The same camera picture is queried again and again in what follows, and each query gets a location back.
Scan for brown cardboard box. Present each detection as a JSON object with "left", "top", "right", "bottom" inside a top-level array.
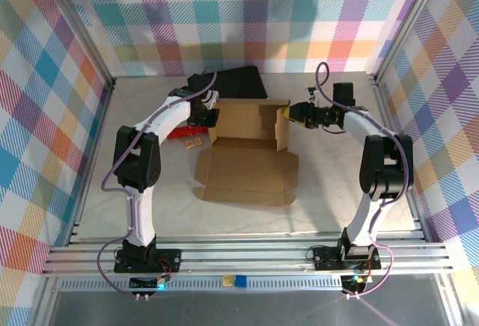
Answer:
[{"left": 192, "top": 97, "right": 300, "bottom": 207}]

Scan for red toy microphone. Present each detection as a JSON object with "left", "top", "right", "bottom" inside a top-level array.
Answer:
[{"left": 166, "top": 126, "right": 209, "bottom": 140}]

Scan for perforated metal strip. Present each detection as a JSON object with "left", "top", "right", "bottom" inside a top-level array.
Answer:
[{"left": 59, "top": 279, "right": 347, "bottom": 293}]

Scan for small controller board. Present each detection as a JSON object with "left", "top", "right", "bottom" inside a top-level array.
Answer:
[
  {"left": 129, "top": 274, "right": 173, "bottom": 292},
  {"left": 341, "top": 272, "right": 373, "bottom": 294}
]

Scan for grey metal plate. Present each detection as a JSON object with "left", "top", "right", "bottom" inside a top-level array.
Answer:
[{"left": 48, "top": 292, "right": 450, "bottom": 326}]

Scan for black case with metal handle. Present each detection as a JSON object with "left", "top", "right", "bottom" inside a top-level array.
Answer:
[{"left": 186, "top": 64, "right": 269, "bottom": 102}]

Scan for aluminium corner post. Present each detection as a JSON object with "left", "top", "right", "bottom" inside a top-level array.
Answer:
[
  {"left": 35, "top": 0, "right": 115, "bottom": 84},
  {"left": 373, "top": 0, "right": 450, "bottom": 80}
]

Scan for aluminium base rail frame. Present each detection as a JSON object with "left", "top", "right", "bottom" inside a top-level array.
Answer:
[{"left": 40, "top": 234, "right": 456, "bottom": 278}]

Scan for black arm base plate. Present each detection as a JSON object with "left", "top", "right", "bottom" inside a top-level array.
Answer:
[
  {"left": 312, "top": 245, "right": 382, "bottom": 271},
  {"left": 113, "top": 247, "right": 183, "bottom": 274}
]

